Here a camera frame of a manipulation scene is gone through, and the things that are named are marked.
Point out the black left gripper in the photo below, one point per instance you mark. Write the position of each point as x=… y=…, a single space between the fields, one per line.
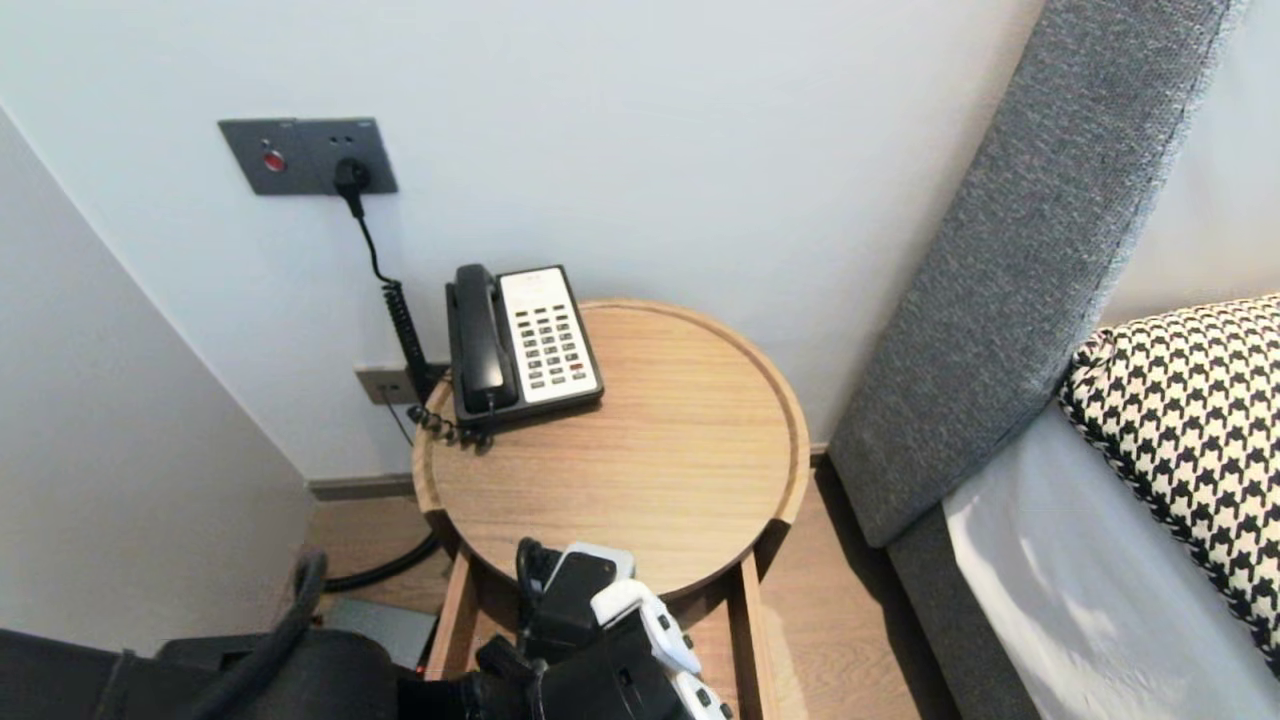
x=560 y=645

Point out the wooden table drawer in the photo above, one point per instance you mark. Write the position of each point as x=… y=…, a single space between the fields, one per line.
x=752 y=650

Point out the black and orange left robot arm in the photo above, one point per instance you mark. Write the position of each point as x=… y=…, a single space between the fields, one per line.
x=300 y=685

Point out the grey power adapter box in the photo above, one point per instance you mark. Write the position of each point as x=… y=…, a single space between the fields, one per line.
x=385 y=620

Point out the round wooden side table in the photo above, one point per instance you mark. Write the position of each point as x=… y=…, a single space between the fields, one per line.
x=620 y=430

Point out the black telephone base white keypad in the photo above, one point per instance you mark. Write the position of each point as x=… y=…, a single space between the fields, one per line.
x=550 y=340

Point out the black telephone handset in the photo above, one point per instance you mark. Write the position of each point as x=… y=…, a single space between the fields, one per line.
x=482 y=340

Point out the grey fabric bed base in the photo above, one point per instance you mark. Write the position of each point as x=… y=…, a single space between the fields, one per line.
x=950 y=620

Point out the black power plug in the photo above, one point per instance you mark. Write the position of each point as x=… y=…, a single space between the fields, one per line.
x=352 y=180

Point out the grey fabric headboard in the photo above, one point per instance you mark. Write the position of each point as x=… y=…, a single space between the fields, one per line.
x=1000 y=250

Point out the black white houndstooth pillow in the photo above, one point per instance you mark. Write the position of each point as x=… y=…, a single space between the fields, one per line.
x=1190 y=420

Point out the small bronze wall outlet plate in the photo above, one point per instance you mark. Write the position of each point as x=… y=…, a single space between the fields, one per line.
x=378 y=385

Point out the grey wall socket panel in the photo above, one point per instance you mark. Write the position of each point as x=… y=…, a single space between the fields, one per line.
x=350 y=138

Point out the grey switch panel red button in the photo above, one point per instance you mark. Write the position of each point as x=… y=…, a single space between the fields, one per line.
x=262 y=158

